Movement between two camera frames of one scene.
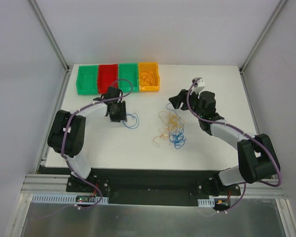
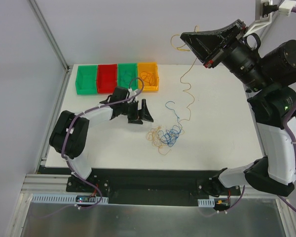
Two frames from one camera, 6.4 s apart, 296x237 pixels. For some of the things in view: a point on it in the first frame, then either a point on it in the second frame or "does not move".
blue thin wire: x=177 y=138 to x=169 y=137
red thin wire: x=148 y=77 does not move
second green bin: x=128 y=71 does not move
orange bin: x=149 y=76 does not move
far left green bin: x=87 y=82 does not move
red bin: x=107 y=76 does not move
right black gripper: x=185 y=99 to x=225 y=45
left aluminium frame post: x=50 y=35 does not move
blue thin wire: x=137 y=122 to x=130 y=76
